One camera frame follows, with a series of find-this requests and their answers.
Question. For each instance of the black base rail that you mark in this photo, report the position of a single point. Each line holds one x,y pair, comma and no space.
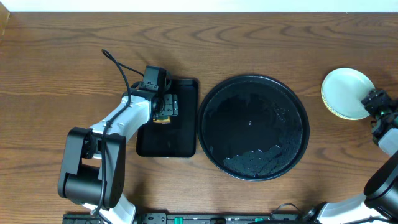
163,218

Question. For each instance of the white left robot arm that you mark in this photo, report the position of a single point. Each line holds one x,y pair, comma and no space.
93,165

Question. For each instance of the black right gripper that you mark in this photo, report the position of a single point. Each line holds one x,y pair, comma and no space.
377,98

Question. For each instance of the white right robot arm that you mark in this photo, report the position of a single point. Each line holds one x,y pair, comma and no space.
378,202

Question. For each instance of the green yellow sponge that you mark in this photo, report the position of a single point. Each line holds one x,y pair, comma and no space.
162,120

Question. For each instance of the black round tray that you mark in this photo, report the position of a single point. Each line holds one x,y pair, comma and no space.
253,127

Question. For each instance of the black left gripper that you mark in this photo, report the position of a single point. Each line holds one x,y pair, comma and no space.
170,104

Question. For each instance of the light green plate front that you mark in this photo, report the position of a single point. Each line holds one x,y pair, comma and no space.
343,83

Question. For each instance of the black rectangular tray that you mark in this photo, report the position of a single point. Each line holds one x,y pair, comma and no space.
177,137

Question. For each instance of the yellow plate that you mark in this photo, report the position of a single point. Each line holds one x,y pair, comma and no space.
347,109

